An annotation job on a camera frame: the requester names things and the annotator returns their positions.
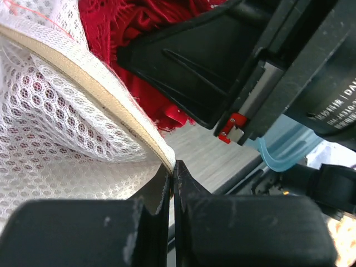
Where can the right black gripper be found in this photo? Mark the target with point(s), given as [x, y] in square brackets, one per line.
[318, 88]

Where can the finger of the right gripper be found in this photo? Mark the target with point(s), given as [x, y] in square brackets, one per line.
[196, 63]

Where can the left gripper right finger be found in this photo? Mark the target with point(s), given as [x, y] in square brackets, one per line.
[238, 230]

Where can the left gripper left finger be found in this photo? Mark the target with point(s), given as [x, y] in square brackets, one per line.
[60, 232]

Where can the white mesh laundry bag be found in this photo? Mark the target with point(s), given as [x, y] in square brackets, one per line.
[69, 127]

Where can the blue plastic tub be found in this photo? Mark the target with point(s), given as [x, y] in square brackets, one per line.
[285, 144]

